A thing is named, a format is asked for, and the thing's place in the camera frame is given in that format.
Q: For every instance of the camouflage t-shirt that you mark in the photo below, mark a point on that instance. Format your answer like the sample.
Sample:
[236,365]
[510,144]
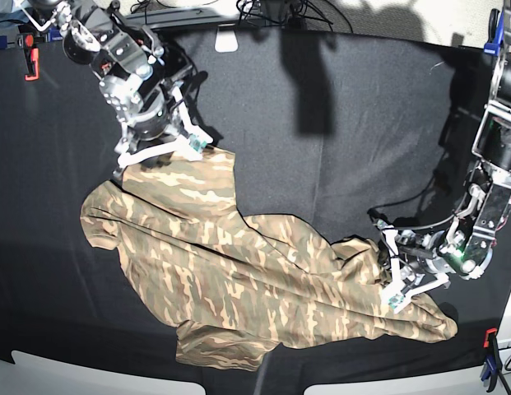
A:
[235,287]

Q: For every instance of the orange black clamp front right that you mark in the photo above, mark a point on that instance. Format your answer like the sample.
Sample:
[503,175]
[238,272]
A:
[492,363]

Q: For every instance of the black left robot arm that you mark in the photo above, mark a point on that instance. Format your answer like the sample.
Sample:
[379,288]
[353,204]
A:
[470,231]

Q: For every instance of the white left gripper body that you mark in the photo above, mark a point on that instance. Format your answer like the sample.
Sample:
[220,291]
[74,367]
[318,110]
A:
[412,261]

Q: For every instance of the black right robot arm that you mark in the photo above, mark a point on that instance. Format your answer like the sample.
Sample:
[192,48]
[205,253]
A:
[144,79]

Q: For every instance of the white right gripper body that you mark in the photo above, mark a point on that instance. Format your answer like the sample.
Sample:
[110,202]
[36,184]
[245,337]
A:
[179,135]

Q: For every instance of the red clamp rear left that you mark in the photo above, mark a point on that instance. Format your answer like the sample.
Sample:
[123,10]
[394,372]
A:
[27,43]

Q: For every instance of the blue tools rear right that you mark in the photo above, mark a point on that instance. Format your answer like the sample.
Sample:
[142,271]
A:
[495,33]

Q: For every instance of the black table cloth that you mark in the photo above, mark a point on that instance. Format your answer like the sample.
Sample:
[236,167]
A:
[324,126]

